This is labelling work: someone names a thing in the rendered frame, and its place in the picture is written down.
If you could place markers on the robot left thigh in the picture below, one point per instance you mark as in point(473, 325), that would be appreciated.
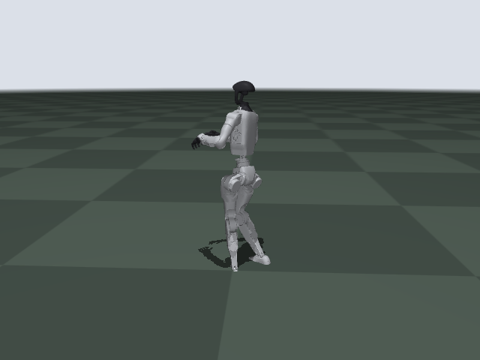
point(228, 191)

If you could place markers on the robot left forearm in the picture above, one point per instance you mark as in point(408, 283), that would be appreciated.
point(208, 140)

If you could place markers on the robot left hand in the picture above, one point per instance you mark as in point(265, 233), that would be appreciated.
point(197, 140)

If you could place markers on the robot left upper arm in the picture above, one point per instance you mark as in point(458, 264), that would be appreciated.
point(232, 119)

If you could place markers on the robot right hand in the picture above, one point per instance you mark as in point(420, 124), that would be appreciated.
point(212, 133)

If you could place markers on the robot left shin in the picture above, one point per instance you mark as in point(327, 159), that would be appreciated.
point(232, 244)

